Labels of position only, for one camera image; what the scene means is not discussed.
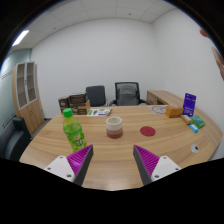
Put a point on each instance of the purple card package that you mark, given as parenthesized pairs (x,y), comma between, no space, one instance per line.
(189,104)

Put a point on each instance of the black armchair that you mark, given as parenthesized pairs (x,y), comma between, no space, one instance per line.
(13,140)

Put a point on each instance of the rectangular ceiling light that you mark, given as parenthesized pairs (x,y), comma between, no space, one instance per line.
(20,38)

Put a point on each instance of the small beige box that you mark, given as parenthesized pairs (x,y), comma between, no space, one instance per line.
(186,119)

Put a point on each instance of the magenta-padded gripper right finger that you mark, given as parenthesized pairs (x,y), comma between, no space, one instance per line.
(148,161)

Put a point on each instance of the large dark brown carton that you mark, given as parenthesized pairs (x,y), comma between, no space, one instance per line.
(77,99)

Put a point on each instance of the orange-brown box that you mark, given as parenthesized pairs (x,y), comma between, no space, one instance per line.
(174,112)

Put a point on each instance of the green drink bottle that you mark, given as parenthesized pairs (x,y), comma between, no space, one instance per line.
(74,132)

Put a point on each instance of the person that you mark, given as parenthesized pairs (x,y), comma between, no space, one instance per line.
(220,63)

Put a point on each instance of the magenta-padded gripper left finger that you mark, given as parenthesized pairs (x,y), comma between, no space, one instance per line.
(78,161)

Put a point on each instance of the wooden cabinet with glass doors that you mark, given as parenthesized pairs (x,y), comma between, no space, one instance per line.
(29,100)

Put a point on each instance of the wooden side desk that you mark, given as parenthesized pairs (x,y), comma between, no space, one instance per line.
(163,96)

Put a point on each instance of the white ceramic cup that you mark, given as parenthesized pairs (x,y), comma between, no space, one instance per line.
(114,126)

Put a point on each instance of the black mesh office chair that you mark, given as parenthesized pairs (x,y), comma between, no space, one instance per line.
(127,93)

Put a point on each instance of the small blue pack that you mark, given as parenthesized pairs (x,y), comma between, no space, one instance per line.
(193,128)

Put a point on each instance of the dark grey office chair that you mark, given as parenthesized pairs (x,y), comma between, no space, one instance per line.
(96,95)

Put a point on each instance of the flat round red coaster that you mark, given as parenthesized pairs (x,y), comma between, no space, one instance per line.
(147,131)

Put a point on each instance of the small dark brown box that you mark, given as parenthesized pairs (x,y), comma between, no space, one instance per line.
(63,104)

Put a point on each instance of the white printed leaflet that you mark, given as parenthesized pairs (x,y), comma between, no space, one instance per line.
(99,112)

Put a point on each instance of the green flat box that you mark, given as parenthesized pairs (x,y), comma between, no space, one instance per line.
(198,121)

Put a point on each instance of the small white round disc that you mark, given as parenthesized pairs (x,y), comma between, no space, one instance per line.
(194,148)

